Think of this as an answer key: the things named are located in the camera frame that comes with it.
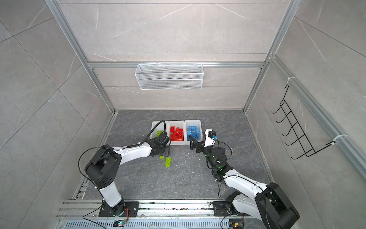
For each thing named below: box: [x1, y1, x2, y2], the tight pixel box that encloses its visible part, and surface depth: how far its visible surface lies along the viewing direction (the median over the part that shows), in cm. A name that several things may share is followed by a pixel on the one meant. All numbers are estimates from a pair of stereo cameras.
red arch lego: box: [170, 127, 184, 142], surface depth 100 cm
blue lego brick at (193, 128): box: [188, 125, 198, 132], surface depth 109 cm
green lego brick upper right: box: [164, 156, 173, 168], surface depth 92 cm
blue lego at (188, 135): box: [186, 130, 192, 141], surface depth 100 cm
